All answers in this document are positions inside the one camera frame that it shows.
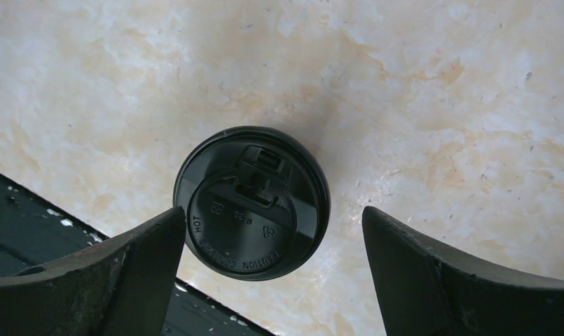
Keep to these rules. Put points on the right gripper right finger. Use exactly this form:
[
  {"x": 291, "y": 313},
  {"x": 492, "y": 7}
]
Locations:
[{"x": 426, "y": 287}]

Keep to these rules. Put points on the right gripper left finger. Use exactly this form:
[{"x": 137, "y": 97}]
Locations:
[{"x": 120, "y": 286}]

